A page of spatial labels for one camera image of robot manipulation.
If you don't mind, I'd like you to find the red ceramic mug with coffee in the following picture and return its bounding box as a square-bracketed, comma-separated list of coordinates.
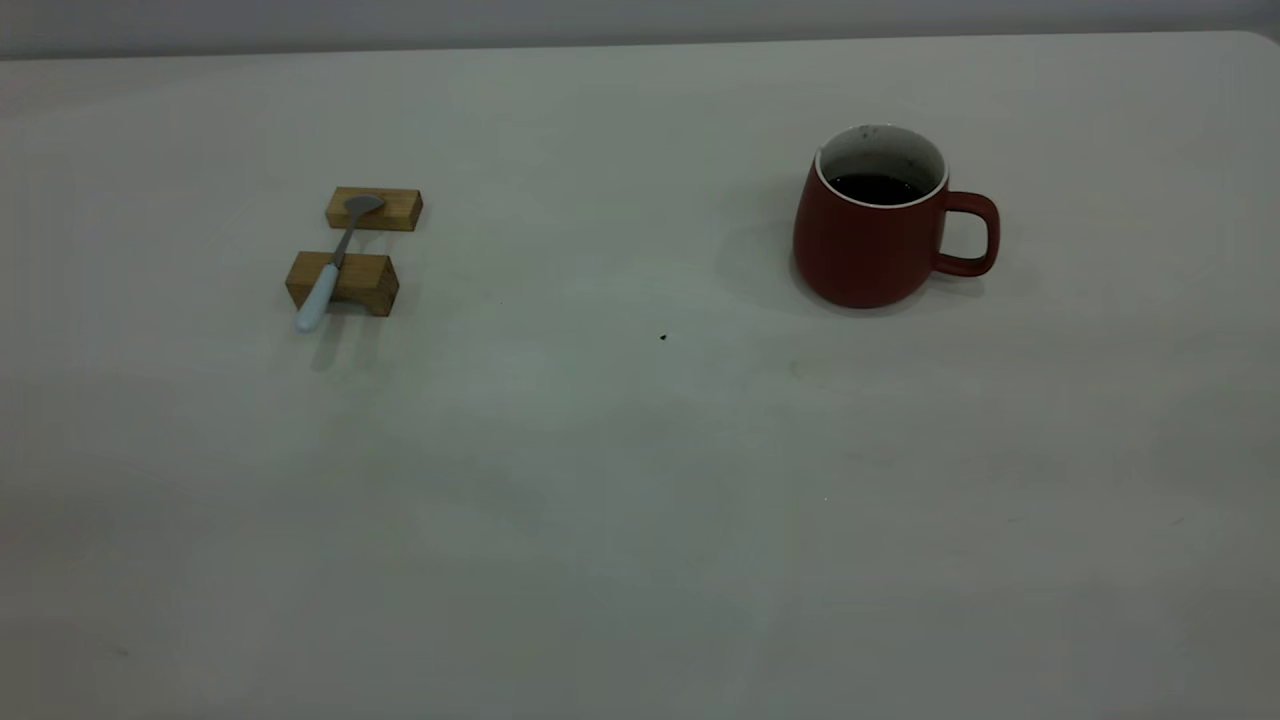
[793, 124, 1001, 309]

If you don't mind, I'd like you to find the spoon with light blue handle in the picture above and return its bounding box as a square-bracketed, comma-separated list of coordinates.
[296, 194, 386, 333]

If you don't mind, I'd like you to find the arched wooden block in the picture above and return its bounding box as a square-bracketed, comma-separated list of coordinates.
[285, 250, 400, 317]

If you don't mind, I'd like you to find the flat rectangular wooden block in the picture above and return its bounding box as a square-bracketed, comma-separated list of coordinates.
[325, 186, 424, 232]

